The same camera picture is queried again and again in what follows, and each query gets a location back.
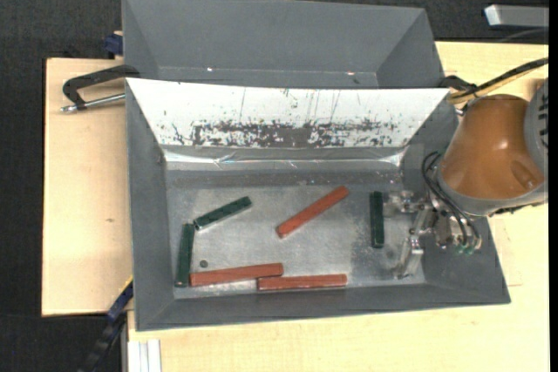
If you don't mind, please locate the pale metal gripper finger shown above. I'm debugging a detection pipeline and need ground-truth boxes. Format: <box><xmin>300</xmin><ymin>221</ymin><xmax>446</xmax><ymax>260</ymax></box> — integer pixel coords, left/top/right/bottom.
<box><xmin>383</xmin><ymin>190</ymin><xmax>431</xmax><ymax>217</ymax></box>
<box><xmin>397</xmin><ymin>234</ymin><xmax>425</xmax><ymax>280</ymax></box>

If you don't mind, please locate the dark green flat block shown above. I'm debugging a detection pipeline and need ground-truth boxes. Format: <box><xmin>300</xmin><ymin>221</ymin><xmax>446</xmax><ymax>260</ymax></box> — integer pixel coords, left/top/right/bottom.
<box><xmin>174</xmin><ymin>223</ymin><xmax>196</xmax><ymax>289</ymax></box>
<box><xmin>193</xmin><ymin>195</ymin><xmax>254</xmax><ymax>231</ymax></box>
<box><xmin>369</xmin><ymin>190</ymin><xmax>386</xmax><ymax>250</ymax></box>

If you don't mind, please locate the red-brown flat block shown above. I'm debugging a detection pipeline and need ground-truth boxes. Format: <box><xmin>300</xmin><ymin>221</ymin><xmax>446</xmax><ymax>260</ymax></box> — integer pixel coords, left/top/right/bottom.
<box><xmin>275</xmin><ymin>185</ymin><xmax>350</xmax><ymax>240</ymax></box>
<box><xmin>187</xmin><ymin>262</ymin><xmax>285</xmax><ymax>288</ymax></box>
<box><xmin>256</xmin><ymin>273</ymin><xmax>349</xmax><ymax>292</ymax></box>

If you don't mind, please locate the grey metal bin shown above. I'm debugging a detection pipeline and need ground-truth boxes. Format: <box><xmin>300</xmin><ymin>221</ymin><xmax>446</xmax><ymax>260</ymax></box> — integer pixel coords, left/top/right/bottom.
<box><xmin>120</xmin><ymin>0</ymin><xmax>512</xmax><ymax>332</ymax></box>

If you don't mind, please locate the pale wood flat board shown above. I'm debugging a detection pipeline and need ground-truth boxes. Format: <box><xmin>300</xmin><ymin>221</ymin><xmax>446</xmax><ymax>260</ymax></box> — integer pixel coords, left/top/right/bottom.
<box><xmin>41</xmin><ymin>57</ymin><xmax>134</xmax><ymax>317</ymax></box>

